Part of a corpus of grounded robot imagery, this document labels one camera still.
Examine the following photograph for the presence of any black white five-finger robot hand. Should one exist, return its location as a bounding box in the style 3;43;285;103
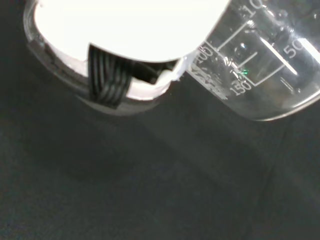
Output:
23;0;228;117

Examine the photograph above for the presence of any black bench cloth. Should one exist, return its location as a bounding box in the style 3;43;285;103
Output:
0;0;320;240

